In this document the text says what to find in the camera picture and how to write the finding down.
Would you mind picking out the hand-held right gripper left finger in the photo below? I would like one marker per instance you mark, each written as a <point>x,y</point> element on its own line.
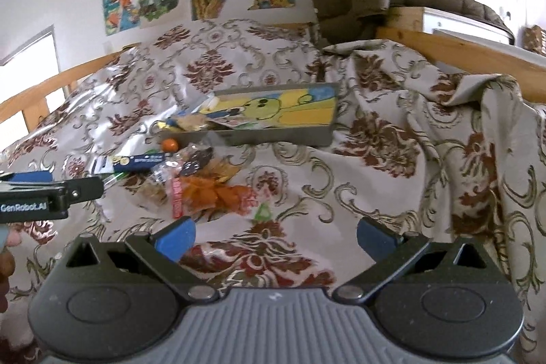
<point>175,238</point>

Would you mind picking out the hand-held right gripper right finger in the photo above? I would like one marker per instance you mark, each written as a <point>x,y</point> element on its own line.
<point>375,238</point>

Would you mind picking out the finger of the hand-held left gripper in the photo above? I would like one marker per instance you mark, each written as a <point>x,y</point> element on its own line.
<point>83,189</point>
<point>32,177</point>

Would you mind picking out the blue snack packet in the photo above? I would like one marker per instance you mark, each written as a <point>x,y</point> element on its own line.
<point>140,162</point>

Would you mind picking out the clear plastic snack packet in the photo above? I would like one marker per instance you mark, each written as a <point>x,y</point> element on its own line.
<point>187,161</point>

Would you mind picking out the grey box with cartoon lining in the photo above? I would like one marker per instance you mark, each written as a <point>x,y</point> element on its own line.
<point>277,112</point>

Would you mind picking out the person's left hand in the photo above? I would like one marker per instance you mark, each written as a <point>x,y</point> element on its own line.
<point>13,239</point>

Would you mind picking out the white green snack packet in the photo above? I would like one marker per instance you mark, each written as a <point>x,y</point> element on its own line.
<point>106,168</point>

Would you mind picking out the beige cracker packet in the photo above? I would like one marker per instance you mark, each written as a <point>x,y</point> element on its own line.
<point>154,191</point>

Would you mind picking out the orange snack packet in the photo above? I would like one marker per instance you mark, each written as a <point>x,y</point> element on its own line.
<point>209,193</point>

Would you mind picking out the orange ball candy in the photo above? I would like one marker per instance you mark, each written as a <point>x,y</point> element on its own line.
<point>170,145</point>

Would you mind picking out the floral blanket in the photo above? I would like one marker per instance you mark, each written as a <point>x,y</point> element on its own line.
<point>298,176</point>

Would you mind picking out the tan snack packet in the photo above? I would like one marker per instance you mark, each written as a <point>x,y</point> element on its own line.
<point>190,123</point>

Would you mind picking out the white cabinet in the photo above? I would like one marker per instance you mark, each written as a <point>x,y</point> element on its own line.
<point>465,25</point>

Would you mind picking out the brown patterned box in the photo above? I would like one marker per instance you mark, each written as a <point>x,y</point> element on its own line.
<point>536,40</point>

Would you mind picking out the white window frame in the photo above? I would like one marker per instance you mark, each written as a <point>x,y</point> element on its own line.
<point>25,65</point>

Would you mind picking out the wooden bed frame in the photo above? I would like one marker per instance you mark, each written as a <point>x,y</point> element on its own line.
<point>469,48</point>

